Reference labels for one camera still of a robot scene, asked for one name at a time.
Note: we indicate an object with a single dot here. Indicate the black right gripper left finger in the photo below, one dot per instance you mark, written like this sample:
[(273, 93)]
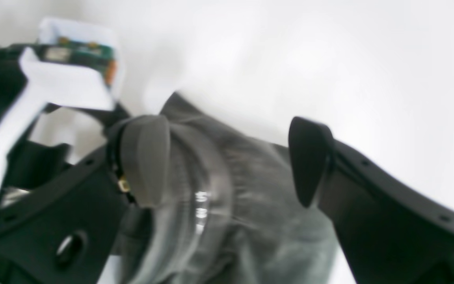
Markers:
[(75, 216)]

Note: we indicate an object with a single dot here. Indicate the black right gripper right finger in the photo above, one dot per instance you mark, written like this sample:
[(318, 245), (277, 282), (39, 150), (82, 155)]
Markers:
[(388, 232)]

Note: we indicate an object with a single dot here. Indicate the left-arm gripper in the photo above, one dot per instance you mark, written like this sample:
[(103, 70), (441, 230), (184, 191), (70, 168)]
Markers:
[(50, 83)]

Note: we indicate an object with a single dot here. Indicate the dark grey T-shirt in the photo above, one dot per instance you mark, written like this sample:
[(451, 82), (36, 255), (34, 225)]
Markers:
[(214, 206)]

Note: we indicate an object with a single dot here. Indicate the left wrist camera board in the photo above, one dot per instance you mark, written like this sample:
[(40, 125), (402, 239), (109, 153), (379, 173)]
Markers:
[(83, 44)]

